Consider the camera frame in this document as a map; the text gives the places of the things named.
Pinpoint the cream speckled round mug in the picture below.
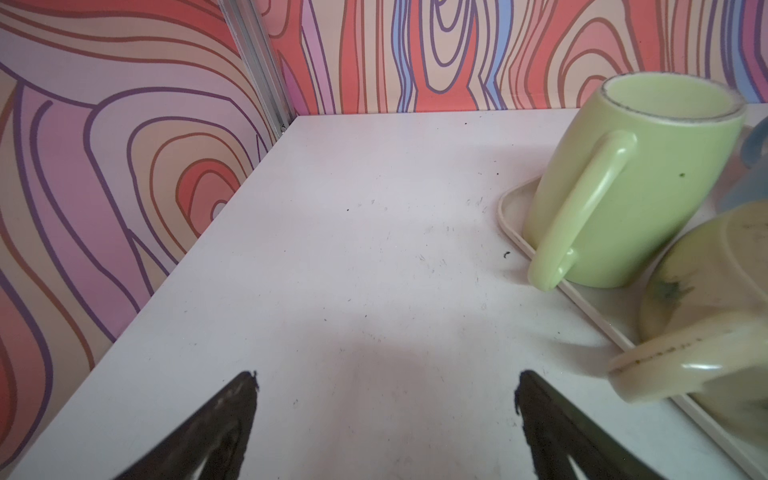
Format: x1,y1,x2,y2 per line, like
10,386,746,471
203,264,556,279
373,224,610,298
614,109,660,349
608,200,767,448

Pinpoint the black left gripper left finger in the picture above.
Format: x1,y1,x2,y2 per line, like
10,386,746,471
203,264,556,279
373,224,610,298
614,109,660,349
118,371,259,479

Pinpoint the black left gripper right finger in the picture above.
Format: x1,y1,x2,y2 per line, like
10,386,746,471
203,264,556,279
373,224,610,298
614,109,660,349
515,370,661,479

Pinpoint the light blue mug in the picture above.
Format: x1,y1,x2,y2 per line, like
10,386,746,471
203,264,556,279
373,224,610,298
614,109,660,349
716,118,768,213

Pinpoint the light green mug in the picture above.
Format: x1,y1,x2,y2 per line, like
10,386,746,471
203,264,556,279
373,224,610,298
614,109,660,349
523,72,746,291

